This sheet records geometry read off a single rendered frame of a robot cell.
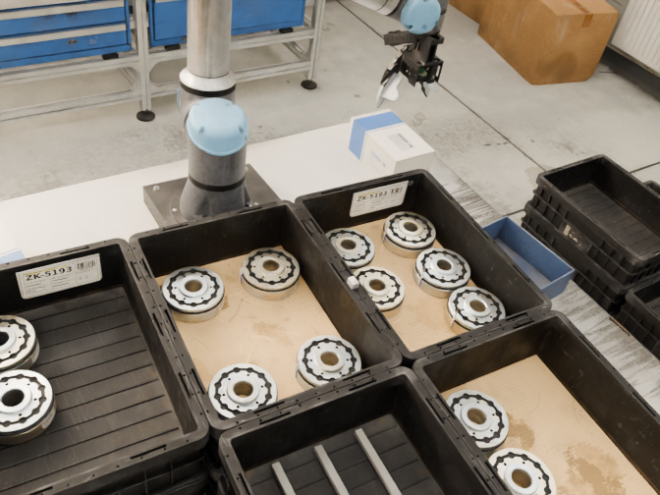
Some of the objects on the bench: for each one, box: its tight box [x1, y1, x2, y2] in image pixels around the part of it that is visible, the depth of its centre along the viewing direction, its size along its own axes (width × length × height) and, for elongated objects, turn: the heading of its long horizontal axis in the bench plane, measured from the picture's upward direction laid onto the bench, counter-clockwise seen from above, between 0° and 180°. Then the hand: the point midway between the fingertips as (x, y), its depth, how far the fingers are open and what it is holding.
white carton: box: [346, 109, 435, 178], centre depth 172 cm, size 20×12×9 cm, turn 23°
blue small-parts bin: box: [482, 216, 575, 300], centre depth 148 cm, size 20×15×7 cm
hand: (400, 101), depth 163 cm, fingers open, 14 cm apart
